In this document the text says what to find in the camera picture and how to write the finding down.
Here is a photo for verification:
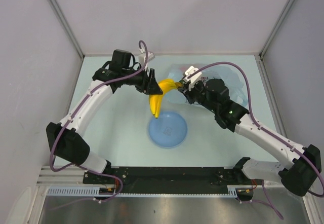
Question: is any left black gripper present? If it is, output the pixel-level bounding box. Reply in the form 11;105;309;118
121;65;163;95

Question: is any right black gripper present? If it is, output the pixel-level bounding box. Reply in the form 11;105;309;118
179;79;218;114

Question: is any yellow fake banana bunch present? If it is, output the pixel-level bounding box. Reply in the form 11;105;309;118
149;79;183;118

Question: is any light blue printed plastic bag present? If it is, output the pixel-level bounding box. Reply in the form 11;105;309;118
166;64;248;107

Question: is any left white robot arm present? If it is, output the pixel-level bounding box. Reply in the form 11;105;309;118
46;48;163;183

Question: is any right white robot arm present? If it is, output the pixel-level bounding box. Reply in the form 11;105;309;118
178;79;321;197

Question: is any blue plastic plate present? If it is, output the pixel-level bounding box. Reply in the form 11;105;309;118
147;111;188;148

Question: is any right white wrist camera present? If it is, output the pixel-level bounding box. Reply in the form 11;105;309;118
182;66;203;86

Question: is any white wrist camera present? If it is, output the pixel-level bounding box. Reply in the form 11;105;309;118
182;66;203;86
138;52;155;68

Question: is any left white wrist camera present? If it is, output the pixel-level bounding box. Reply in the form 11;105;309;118
138;52;155;68

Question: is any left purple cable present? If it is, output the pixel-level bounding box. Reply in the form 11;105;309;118
49;40;149;209

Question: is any aluminium right side rail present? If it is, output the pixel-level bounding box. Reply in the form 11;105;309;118
254;54;288;138

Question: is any aluminium rail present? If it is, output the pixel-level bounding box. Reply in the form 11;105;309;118
254;54;288;138
35;165;310;187

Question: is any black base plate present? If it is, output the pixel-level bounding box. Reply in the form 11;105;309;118
83;166;264;201

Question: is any aluminium corner post left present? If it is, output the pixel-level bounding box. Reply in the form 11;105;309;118
48;0;85;60

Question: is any aluminium corner post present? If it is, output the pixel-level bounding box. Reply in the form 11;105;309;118
259;0;296;59
48;0;85;60

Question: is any aluminium front rail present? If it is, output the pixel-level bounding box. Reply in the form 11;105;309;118
35;165;310;187

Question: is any aluminium corner post right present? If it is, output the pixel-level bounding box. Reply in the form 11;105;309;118
259;0;296;59

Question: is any white slotted cable duct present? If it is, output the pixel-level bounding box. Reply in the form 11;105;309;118
47;186;237;198

